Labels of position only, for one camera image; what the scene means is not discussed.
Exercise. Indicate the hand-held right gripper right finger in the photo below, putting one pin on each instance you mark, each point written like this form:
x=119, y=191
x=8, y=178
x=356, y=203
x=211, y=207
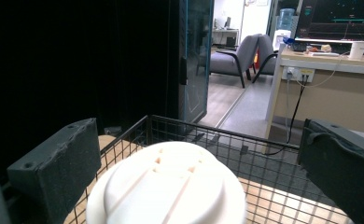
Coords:
x=342, y=168

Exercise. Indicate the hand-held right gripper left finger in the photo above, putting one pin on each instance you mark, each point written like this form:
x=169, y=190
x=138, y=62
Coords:
x=55, y=168

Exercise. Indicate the white cup with lid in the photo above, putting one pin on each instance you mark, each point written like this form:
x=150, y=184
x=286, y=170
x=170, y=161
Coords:
x=167, y=189

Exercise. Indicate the beige desk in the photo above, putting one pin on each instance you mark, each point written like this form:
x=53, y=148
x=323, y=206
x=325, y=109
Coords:
x=335, y=93

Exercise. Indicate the black floor tape strip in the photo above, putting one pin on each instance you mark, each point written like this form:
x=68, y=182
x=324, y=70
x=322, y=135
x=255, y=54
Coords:
x=199, y=137
x=216, y=139
x=244, y=150

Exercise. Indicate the white power outlet strip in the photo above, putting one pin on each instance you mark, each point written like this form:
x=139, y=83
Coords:
x=296, y=74

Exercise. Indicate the white paper cup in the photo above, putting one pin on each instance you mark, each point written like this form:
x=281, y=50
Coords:
x=357, y=49

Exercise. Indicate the grey armchair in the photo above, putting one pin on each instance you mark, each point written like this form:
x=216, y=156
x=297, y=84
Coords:
x=267, y=53
x=230, y=60

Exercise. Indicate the white water dispenser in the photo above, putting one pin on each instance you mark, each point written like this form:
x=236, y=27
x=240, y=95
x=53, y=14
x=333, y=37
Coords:
x=283, y=31

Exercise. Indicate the dark monitor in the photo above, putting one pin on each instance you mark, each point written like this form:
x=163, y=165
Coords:
x=338, y=18

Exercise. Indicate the black cabinet with glass door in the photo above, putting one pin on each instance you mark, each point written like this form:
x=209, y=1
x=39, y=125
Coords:
x=195, y=62

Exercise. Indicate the small background desk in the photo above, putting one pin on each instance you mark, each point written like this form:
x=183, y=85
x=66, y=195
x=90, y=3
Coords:
x=225, y=34

